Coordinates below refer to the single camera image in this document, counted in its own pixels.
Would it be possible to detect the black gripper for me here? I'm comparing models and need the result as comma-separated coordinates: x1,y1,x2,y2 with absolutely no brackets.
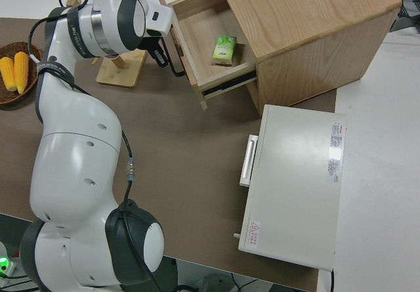
143,30,169,68

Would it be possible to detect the light wooden drawer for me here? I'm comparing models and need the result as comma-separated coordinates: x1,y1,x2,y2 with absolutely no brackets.
157,0,259,112

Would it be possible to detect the wooden mug rack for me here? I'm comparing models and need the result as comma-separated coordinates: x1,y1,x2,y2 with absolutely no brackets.
65,0,149,89

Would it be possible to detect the green tissue pack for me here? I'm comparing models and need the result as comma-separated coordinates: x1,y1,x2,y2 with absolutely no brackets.
209,35,238,67

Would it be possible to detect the brown table mat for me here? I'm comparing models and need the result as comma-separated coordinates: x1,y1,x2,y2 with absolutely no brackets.
0,16,339,292

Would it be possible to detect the brown wicker basket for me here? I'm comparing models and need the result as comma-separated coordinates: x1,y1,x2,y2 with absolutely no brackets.
0,41,44,106

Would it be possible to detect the yellow corn cob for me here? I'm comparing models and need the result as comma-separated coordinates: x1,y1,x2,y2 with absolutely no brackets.
0,56,17,93
13,51,30,95

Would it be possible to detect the light wooden cabinet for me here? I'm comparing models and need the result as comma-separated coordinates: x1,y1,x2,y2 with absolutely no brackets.
214,0,403,117

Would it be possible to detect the white toaster oven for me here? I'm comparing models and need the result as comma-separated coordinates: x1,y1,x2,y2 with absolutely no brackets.
232,104,348,272

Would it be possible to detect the silver oven door handle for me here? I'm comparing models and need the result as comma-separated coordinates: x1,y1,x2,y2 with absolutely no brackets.
239,134,261,188

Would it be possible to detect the black wire mesh frame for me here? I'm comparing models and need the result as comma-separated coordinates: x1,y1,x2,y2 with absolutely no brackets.
383,0,420,35

